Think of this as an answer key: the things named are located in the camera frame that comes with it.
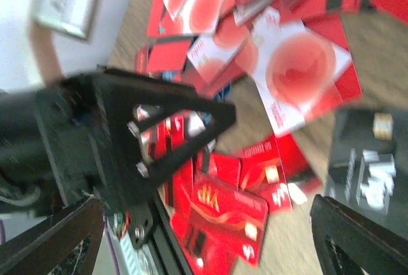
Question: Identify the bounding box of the black card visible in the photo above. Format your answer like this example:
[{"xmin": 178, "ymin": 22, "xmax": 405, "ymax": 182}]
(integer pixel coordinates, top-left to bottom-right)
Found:
[{"xmin": 324, "ymin": 108, "xmax": 407, "ymax": 238}]

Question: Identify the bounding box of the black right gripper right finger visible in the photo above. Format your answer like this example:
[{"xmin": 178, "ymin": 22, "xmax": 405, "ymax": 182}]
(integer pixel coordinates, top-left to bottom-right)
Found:
[{"xmin": 310, "ymin": 195, "xmax": 407, "ymax": 274}]

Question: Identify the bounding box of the pile of red cards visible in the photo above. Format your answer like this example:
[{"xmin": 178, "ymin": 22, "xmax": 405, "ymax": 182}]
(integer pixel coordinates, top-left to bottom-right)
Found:
[{"xmin": 133, "ymin": 0, "xmax": 408, "ymax": 275}]

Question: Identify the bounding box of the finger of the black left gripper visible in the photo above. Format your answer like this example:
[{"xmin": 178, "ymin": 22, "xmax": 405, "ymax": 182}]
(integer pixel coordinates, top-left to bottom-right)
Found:
[{"xmin": 95, "ymin": 68, "xmax": 236, "ymax": 189}]

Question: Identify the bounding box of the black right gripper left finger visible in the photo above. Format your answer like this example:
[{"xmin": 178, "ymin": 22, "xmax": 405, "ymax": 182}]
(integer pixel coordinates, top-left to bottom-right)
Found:
[{"xmin": 1, "ymin": 197, "xmax": 105, "ymax": 274}]

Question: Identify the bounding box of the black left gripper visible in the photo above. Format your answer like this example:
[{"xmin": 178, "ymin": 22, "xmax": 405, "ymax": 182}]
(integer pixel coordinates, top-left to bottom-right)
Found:
[{"xmin": 34, "ymin": 70, "xmax": 153, "ymax": 213}]

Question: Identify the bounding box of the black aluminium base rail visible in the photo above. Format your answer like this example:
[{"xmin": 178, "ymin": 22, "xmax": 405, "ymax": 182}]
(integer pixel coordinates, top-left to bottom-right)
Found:
[{"xmin": 105, "ymin": 191, "xmax": 192, "ymax": 275}]

